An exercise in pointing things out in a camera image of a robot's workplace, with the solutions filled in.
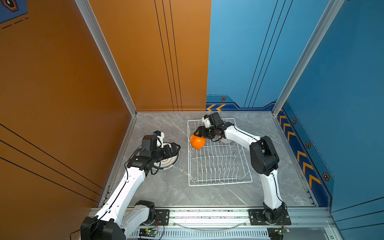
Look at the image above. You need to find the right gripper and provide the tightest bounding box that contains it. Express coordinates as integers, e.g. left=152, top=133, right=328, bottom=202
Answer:
left=192, top=126, right=217, bottom=139

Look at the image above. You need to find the orange bowl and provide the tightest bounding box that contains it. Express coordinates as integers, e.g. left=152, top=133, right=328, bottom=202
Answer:
left=190, top=135, right=206, bottom=150

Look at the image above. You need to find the white plate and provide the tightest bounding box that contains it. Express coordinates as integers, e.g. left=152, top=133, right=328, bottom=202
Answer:
left=153, top=142, right=180, bottom=172

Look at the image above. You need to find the white wire dish rack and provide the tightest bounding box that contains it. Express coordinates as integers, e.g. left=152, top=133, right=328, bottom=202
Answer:
left=188, top=136, right=253, bottom=187

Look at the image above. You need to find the clear glass cup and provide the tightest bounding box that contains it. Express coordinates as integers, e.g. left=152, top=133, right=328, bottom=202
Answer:
left=165, top=135, right=177, bottom=143

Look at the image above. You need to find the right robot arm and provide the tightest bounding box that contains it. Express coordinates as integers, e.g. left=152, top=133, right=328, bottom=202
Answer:
left=190, top=112, right=289, bottom=225

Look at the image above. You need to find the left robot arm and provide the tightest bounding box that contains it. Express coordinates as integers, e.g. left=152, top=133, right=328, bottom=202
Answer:
left=79, top=131, right=181, bottom=240

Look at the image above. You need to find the left circuit board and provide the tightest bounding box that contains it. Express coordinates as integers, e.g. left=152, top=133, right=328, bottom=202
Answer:
left=139, top=229, right=159, bottom=239

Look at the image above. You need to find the circuit board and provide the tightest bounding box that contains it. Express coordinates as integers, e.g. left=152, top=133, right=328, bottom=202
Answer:
left=267, top=228, right=290, bottom=240
left=139, top=229, right=159, bottom=239

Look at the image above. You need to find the right circuit board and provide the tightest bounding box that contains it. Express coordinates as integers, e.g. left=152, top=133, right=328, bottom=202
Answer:
left=267, top=228, right=290, bottom=240

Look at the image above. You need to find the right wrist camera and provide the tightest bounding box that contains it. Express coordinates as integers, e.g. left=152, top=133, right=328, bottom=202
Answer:
left=202, top=115, right=212, bottom=128

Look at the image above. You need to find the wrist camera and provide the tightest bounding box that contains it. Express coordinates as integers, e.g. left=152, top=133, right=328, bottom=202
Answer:
left=153, top=131, right=165, bottom=148
left=202, top=115, right=212, bottom=128

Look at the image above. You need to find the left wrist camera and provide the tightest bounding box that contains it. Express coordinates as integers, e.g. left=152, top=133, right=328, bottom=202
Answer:
left=153, top=131, right=165, bottom=148

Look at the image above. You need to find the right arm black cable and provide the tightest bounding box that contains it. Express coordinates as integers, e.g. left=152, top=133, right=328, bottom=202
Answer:
left=209, top=125, right=289, bottom=211

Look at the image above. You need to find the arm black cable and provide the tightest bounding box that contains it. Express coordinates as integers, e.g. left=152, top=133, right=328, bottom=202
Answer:
left=209, top=125, right=289, bottom=211
left=69, top=145, right=166, bottom=240

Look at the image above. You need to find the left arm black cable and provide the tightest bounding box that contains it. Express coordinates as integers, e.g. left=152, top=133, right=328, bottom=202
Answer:
left=69, top=145, right=166, bottom=240

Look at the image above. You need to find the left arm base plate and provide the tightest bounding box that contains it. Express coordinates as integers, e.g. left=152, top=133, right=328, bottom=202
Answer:
left=151, top=209, right=170, bottom=226

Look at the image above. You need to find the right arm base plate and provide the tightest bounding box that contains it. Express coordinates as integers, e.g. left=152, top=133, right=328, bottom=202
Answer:
left=248, top=209, right=292, bottom=226

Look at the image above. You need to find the aluminium front rail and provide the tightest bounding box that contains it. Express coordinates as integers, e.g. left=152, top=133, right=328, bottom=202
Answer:
left=126, top=207, right=343, bottom=240

